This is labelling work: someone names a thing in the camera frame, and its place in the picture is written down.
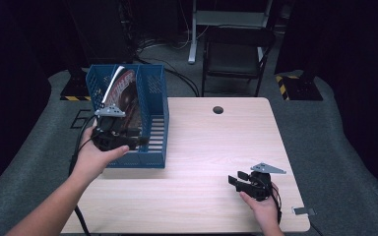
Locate left hand-held gripper black cable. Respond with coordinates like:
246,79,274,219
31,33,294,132
68,114,96,236

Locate black floor cables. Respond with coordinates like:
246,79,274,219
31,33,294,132
134,32,201,97

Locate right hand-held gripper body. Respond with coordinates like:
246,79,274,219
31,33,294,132
239,162,287,202

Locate hand-held gripper black cable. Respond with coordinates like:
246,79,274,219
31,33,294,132
68,114,96,236
270,185,284,225

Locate blue plastic file rack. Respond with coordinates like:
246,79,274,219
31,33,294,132
86,63,170,169

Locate right hand-held gripper black cable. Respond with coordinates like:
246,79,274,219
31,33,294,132
270,185,284,225

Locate grey table edge bracket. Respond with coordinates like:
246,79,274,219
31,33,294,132
291,206,317,216

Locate black stand base striped edge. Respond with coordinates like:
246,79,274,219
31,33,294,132
275,73,324,101
59,68,93,102

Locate white metal desk frame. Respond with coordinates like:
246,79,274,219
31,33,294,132
187,0,274,65

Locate grey floor mat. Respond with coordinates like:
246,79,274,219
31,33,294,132
0,70,378,236

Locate person's right hand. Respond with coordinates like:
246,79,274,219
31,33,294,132
239,183,282,230

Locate black folding chair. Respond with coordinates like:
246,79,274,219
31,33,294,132
201,26,277,97

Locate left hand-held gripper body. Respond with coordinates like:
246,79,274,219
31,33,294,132
91,103,136,152

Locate red-brown cover magazine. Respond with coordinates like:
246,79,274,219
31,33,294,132
100,65,143,132

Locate person's left hand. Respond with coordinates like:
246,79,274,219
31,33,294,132
72,121,131,185

